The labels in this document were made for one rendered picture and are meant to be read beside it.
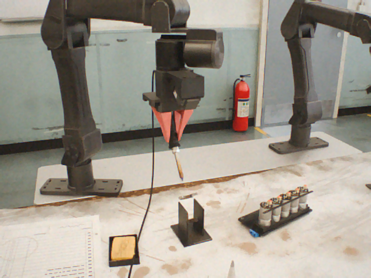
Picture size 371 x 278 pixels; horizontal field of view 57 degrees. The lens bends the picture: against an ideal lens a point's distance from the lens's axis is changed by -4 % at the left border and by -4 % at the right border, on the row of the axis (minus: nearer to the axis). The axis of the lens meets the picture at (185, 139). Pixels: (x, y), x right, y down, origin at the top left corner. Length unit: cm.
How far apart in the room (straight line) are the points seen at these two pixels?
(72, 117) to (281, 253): 52
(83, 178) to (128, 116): 244
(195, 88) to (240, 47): 293
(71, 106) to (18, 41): 235
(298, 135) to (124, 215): 62
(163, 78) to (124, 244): 32
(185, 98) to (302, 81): 59
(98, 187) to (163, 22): 45
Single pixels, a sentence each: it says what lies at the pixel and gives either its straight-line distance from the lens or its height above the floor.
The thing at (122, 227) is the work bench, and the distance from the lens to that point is 77.
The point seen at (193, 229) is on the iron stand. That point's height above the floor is 75.
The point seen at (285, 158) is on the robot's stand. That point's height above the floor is 75.
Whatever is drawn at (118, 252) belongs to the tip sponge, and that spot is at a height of 76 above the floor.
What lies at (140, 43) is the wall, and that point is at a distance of 320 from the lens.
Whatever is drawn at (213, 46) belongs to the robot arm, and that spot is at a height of 111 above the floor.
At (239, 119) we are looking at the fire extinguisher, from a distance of 349.
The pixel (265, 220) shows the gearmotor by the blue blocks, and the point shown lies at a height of 78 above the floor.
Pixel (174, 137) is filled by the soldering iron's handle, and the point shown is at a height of 93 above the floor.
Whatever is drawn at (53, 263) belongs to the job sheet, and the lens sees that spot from 70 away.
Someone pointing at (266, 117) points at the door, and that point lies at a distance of 379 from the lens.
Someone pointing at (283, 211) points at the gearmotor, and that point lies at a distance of 77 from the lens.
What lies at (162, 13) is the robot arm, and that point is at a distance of 65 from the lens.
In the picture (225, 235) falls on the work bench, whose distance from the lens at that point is 74.
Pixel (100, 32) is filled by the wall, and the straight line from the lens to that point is 314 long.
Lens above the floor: 118
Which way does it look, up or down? 21 degrees down
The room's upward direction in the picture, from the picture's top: straight up
